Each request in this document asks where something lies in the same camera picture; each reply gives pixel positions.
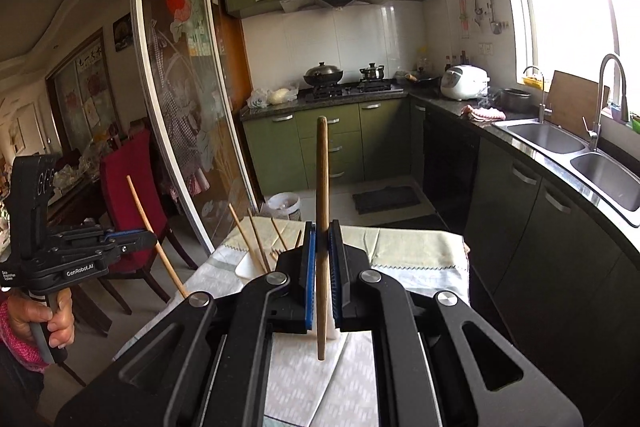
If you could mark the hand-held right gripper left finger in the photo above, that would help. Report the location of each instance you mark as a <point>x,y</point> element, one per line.
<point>310,279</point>

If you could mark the black frying pan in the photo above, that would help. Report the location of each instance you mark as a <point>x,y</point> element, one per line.
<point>425,81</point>

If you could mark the framed wall panel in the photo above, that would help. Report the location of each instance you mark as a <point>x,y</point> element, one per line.
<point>85,97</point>

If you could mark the dark base cabinet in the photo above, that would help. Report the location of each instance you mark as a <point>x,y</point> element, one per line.
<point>550,257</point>

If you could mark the wooden cutting board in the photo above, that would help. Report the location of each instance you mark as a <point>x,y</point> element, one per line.
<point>572,99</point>

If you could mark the dark brown chopstick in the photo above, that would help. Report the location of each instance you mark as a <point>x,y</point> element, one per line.
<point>323,167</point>

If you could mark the pink cloth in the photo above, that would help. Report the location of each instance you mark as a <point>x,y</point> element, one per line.
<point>482,113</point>

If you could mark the steel double sink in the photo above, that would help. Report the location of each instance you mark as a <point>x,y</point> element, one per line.
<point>545,139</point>

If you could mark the row of seasoning bottles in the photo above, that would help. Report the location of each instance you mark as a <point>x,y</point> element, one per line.
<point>450,63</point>

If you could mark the floral glass sliding door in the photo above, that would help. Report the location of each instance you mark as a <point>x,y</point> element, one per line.
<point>190,82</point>

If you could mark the tall chrome faucet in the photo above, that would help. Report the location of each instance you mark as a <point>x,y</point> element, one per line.
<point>597,107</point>

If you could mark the steel pot with lid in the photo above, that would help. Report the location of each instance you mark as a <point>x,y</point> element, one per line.
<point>372,73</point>

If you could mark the white trash bin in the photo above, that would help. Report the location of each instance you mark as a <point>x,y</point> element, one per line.
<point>282,207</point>

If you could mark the gas stove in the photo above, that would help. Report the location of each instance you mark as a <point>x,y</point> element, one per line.
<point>350,91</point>

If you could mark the small chrome faucet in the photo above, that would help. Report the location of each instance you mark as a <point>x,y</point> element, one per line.
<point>542,104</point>

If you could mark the person's left forearm pink sleeve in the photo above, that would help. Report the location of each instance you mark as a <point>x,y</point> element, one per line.
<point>20,349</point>

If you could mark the dark metal pot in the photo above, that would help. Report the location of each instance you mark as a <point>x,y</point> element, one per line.
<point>516,100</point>

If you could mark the white patterned tablecloth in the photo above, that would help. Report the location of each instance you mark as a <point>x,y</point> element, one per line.
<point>300,382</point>

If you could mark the white plastic utensil holder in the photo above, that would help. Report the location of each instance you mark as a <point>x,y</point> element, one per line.
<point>246,268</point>

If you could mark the yellow sponge rack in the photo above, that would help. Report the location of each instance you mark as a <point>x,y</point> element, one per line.
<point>533,81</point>

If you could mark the white rice cooker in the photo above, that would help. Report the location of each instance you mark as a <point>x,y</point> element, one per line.
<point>465,83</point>

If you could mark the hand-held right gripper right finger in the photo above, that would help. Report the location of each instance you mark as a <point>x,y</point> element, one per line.
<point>335,279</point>

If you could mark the dark floor mat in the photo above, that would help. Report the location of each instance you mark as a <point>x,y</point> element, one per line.
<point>387,199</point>

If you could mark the white plastic bag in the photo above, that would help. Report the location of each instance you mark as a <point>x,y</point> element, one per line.
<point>259,99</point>

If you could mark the person's left hand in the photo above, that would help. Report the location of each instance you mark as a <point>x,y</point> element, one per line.
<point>25,314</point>

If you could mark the wall poster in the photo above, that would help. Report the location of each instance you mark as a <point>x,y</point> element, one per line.
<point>123,34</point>

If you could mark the red upholstered chair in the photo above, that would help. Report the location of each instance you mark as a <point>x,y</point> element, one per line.
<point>125,192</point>

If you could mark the hanging kitchen utensils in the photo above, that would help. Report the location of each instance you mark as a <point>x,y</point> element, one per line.
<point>482,12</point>

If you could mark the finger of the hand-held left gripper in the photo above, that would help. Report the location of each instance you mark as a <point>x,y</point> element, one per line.
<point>137,247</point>
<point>129,235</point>

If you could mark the black wok with lid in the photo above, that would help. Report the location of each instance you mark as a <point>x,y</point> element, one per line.
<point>324,76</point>

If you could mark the bagged dough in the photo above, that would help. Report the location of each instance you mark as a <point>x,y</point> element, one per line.
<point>282,95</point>

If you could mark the green base cabinet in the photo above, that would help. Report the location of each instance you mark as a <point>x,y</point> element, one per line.
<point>330,142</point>

